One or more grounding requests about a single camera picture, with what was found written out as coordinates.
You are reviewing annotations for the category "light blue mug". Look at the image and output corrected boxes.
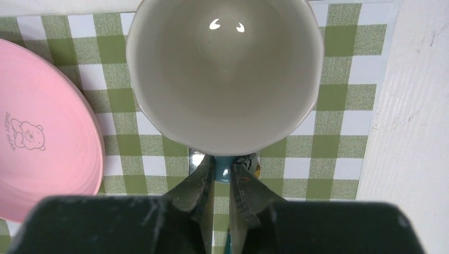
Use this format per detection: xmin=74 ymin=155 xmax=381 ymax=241
xmin=126 ymin=1 xmax=324 ymax=182

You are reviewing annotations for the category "pink plate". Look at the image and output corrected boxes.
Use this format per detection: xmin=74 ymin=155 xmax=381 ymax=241
xmin=1 ymin=40 xmax=105 ymax=223

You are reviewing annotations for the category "silver knife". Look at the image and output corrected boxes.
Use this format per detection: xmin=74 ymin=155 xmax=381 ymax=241
xmin=188 ymin=148 xmax=205 ymax=175

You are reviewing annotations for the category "gold spoon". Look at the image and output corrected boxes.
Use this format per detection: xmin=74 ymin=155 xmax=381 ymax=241
xmin=248 ymin=156 xmax=261 ymax=179

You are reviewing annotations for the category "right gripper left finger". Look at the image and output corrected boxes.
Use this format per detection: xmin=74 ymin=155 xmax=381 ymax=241
xmin=163 ymin=155 xmax=215 ymax=253

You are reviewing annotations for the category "green checkered cloth napkin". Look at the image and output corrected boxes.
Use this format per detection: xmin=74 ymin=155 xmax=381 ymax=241
xmin=0 ymin=3 xmax=388 ymax=254

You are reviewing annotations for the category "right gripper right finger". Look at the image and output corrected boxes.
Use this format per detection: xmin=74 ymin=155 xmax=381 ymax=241
xmin=228 ymin=158 xmax=286 ymax=253

